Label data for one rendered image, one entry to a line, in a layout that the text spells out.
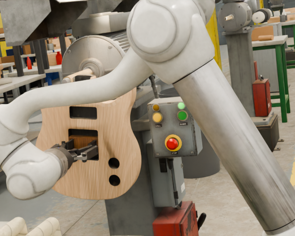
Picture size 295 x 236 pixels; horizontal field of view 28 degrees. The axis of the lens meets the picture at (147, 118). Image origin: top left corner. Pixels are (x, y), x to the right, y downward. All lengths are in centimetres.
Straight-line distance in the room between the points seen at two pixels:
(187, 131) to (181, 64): 89
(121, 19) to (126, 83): 85
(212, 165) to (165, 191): 261
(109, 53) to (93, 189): 49
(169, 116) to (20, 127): 66
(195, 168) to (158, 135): 283
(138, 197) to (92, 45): 64
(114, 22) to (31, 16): 41
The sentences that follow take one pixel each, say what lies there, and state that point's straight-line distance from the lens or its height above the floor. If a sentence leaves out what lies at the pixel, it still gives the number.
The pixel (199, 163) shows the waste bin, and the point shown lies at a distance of 487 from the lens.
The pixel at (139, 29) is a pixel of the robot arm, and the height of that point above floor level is 141.
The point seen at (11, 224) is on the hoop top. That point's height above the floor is 105.
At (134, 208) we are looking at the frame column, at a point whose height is 67.
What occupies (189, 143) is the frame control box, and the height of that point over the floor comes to 97.
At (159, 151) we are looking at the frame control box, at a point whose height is 95.
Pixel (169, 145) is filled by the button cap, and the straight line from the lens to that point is 203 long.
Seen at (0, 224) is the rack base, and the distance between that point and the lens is 137.
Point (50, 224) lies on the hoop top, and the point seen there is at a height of 105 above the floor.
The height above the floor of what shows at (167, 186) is 75.
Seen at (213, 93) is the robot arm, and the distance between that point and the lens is 118.
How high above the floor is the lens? 146
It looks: 11 degrees down
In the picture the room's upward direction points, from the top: 8 degrees counter-clockwise
